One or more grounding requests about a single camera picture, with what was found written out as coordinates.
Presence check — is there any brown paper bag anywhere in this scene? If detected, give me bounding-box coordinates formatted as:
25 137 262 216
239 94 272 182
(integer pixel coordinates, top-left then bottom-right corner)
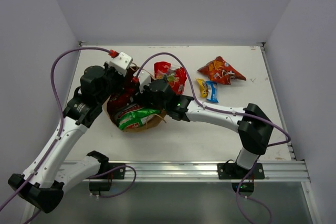
103 63 166 133

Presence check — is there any red Skittles candy pack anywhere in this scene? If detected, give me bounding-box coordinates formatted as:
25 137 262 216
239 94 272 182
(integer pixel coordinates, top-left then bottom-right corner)
154 61 187 94

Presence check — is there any yellow M&M candy pack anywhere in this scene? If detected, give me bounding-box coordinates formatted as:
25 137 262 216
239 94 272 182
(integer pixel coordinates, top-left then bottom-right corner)
196 78 208 98

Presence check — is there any blue white snack pack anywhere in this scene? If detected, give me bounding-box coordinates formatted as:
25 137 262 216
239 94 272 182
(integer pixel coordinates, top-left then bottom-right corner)
206 81 218 103

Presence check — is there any red Doritos chip bag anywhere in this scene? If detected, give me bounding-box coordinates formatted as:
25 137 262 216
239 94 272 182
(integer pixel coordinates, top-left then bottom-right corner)
197 56 246 85

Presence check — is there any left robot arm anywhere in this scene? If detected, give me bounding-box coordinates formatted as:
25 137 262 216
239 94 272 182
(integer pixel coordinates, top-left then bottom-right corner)
8 62 129 214

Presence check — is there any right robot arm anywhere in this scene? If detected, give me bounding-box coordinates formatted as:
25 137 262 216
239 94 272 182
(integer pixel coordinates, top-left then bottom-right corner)
133 78 274 178

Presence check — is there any green chip bag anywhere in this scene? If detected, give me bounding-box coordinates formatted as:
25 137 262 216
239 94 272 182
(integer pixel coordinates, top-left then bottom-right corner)
115 106 161 130

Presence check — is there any red KitKat candy pack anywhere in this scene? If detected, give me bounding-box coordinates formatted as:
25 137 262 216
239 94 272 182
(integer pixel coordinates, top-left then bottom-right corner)
107 93 143 123

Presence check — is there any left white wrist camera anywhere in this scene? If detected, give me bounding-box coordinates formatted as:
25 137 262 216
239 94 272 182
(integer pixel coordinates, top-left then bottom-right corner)
109 50 133 77

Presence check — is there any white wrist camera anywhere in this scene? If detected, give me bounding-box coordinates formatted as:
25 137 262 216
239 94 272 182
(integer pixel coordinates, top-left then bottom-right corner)
133 69 152 93
109 50 133 77

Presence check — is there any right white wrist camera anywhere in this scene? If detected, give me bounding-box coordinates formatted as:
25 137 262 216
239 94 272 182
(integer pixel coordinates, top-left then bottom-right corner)
133 69 152 93

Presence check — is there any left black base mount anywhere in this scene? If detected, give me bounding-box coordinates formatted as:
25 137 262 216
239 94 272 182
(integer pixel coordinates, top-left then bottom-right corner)
88 162 125 195

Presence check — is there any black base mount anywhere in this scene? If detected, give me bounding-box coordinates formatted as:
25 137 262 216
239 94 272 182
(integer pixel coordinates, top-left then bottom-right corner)
217 159 265 196
88 162 125 195

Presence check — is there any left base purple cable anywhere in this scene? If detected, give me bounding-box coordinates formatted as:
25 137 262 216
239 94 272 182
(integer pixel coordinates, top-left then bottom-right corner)
90 164 138 199

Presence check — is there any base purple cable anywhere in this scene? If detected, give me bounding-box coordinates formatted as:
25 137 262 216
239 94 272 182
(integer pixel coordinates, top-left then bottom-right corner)
236 174 273 224
90 164 138 199

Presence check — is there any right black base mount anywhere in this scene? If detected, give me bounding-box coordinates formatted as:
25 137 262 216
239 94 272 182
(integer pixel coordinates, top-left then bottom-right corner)
217 159 265 196

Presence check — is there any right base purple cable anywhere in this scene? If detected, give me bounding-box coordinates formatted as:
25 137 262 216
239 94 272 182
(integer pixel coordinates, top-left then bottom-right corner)
236 174 273 224

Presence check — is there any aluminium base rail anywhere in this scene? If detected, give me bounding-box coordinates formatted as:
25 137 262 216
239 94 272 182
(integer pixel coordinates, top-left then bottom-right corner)
62 159 310 183

